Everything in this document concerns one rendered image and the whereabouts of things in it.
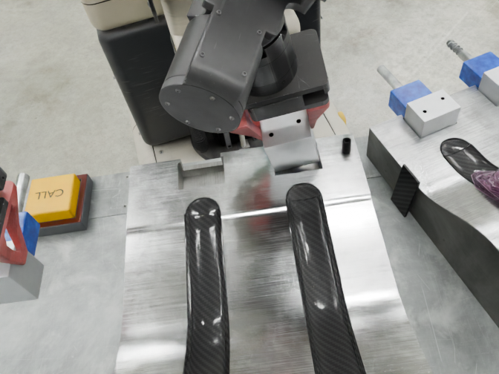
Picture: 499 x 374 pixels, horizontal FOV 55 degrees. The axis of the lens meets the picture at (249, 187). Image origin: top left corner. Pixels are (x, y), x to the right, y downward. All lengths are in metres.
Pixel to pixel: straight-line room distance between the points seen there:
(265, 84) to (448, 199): 0.25
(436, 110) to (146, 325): 0.40
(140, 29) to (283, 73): 0.79
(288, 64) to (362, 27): 1.83
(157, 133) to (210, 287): 0.93
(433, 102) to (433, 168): 0.08
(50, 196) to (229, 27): 0.42
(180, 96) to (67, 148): 1.67
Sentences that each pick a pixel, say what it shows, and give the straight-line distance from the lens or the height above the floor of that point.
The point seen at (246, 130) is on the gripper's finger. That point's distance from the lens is 0.46.
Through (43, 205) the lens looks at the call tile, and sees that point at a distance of 0.67.
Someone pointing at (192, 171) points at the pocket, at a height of 0.87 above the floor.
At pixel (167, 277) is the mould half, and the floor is 0.88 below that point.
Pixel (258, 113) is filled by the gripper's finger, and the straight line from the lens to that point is 0.43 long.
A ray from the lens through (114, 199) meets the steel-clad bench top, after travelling 0.68.
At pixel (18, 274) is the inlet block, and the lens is 0.48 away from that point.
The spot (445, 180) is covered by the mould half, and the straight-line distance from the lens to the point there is 0.58.
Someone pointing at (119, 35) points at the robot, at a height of 0.67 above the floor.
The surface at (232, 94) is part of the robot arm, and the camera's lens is 0.30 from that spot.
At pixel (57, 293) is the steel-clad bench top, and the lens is 0.63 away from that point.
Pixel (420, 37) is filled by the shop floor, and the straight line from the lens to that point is 2.19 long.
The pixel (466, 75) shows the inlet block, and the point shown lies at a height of 0.86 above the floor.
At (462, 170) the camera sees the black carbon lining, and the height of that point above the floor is 0.85.
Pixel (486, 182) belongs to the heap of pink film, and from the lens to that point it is 0.56.
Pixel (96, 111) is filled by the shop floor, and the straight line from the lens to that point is 2.07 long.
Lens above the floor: 1.31
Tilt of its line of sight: 53 degrees down
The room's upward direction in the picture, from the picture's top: 12 degrees counter-clockwise
